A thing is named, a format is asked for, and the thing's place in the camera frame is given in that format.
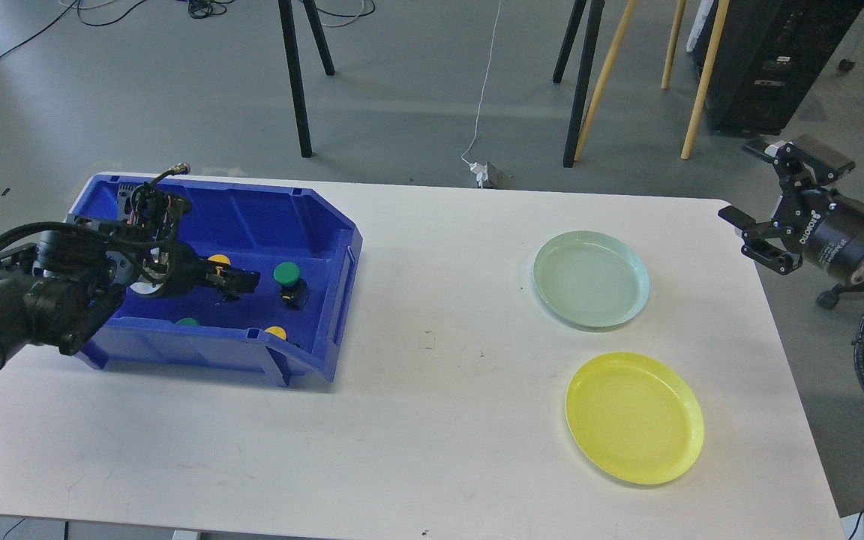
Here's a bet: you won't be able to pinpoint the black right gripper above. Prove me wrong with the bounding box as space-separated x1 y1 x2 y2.
718 134 864 286

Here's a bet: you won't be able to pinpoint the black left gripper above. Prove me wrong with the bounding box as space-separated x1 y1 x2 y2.
129 241 261 303

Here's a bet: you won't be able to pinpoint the green push button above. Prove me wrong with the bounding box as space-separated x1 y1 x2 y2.
175 317 200 327
273 261 308 310

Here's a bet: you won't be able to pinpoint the yellow push button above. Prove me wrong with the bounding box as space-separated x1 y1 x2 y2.
263 325 299 347
207 253 231 266

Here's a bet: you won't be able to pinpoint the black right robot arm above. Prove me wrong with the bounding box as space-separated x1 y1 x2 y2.
718 136 864 393

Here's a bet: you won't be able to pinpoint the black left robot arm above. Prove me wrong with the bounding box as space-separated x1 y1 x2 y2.
0 163 260 370

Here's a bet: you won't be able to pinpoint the green push button front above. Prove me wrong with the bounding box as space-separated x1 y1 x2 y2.
175 317 200 327

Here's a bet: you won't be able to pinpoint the light green plate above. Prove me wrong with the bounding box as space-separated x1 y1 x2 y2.
532 230 651 331

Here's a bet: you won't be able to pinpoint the yellow plate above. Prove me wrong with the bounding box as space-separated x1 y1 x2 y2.
563 352 706 486

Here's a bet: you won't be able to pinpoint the blue plastic storage bin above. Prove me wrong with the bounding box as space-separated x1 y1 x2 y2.
76 175 362 387

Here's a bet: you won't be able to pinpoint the black office chair base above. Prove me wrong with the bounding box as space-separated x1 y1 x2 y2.
815 284 862 311

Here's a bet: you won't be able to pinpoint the black computer tower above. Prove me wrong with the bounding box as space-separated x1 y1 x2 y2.
705 1 864 136

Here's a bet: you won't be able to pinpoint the wooden easel legs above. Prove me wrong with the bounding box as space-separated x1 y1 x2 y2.
574 0 731 162

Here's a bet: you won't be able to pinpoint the black stand legs centre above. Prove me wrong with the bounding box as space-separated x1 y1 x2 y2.
552 1 605 169

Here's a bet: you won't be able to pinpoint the black tripod legs left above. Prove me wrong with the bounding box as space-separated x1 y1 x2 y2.
277 1 336 158

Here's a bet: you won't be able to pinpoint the white power adapter with cable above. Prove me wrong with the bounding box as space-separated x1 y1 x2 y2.
460 1 504 189

